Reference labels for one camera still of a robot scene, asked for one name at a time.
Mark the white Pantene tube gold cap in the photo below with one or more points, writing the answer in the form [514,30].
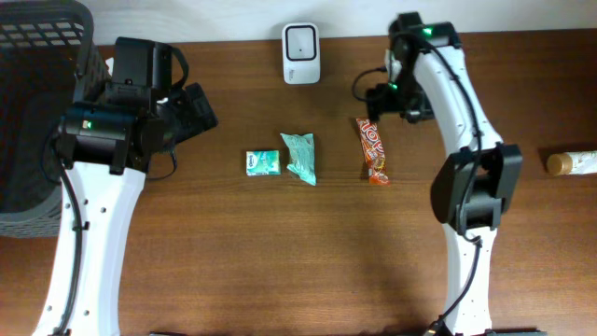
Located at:
[572,163]

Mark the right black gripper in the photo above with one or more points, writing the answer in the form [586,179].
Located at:
[379,96]

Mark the orange chocolate bar wrapper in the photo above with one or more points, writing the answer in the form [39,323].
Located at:
[373,152]

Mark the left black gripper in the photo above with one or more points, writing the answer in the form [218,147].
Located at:
[184,128]

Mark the white barcode scanner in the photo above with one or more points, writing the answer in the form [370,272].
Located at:
[301,53]

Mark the grey plastic mesh basket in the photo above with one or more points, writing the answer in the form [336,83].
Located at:
[48,62]

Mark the mint green snack packet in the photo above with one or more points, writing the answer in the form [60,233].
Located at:
[302,156]

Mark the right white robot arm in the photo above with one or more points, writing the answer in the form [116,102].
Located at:
[427,79]

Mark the green tissue pack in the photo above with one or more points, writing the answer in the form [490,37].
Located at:
[263,162]

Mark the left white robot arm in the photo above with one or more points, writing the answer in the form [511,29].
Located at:
[103,145]

